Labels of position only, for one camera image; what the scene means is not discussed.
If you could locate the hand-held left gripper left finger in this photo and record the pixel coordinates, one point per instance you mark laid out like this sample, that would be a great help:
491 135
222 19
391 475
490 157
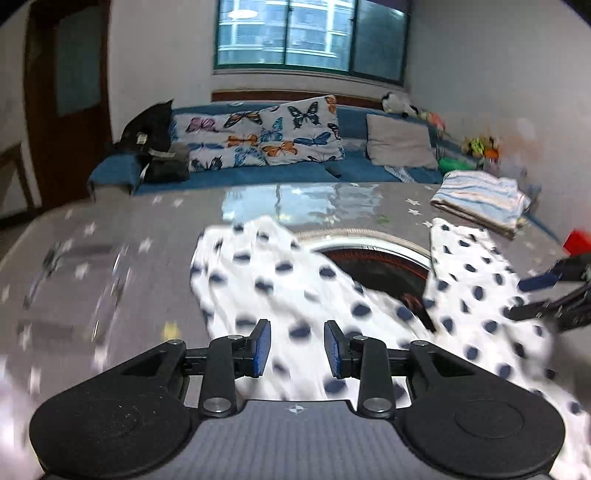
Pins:
263 346

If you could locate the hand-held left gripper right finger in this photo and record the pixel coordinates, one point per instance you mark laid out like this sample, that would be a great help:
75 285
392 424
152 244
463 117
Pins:
333 350

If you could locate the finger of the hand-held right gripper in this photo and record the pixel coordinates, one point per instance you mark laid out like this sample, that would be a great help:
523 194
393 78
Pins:
538 281
554 309

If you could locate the white polka dot garment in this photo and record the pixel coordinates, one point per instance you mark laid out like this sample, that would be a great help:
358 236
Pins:
295 286

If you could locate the folded striped clothes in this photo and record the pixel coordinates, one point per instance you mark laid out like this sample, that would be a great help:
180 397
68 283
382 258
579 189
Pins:
480 194

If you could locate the red plastic stool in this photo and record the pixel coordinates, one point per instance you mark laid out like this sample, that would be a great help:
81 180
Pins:
579 242

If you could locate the grey star tablecloth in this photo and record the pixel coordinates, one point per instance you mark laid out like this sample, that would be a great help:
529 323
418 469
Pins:
138 277

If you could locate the green toy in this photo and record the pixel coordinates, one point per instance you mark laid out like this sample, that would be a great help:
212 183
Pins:
455 165

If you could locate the small plush toys pile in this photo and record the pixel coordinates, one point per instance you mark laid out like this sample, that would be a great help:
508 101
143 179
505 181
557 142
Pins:
480 146

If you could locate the blue sofa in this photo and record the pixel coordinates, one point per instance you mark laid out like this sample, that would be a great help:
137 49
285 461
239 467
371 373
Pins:
277 175

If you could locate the colourful plush toys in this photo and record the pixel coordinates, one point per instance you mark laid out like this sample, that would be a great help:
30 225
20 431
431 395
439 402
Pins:
431 120

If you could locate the clear plastic packaging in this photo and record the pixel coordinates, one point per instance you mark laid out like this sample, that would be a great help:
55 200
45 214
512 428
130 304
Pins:
78 277

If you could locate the grey cushion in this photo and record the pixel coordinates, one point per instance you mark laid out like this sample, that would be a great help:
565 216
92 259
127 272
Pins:
399 141

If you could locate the butterfly print pillow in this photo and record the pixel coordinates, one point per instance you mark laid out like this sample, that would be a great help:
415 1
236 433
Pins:
300 129
212 138

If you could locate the black and white plush toy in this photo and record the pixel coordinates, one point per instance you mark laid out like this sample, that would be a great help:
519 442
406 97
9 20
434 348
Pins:
397 104

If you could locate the black bag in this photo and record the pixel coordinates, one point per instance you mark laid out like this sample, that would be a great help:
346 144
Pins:
152 124

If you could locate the green framed window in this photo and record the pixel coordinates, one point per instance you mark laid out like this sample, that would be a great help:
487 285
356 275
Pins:
300 32

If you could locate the brown door with glass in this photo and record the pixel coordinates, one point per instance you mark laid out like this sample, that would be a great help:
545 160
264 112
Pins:
69 69

